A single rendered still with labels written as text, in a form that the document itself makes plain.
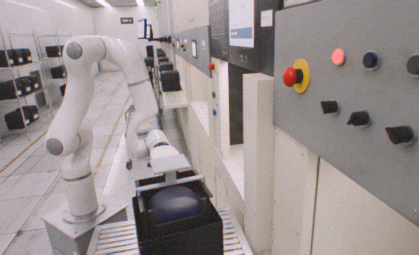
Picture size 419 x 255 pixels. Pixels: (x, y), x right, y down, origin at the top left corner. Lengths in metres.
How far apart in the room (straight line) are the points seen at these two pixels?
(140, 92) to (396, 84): 0.87
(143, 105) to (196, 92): 1.88
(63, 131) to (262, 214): 0.81
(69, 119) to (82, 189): 0.32
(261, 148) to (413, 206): 0.44
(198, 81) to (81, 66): 1.95
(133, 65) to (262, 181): 0.62
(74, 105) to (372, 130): 1.04
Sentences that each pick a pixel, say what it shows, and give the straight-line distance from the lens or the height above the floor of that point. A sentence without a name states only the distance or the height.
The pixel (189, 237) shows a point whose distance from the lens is 0.95.
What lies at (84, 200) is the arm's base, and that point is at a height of 0.85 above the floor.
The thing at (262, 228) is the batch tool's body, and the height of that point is 0.96.
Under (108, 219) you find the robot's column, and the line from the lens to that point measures 1.41.
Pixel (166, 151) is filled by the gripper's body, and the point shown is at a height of 1.12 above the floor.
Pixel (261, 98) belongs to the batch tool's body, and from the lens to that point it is 0.73.
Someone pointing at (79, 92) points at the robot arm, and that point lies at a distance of 1.19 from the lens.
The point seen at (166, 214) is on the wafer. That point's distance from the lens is 0.96.
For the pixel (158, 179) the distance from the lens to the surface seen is 1.09.
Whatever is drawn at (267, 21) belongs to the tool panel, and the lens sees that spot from 0.78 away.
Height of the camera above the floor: 1.51
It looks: 18 degrees down
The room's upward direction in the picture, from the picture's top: 3 degrees counter-clockwise
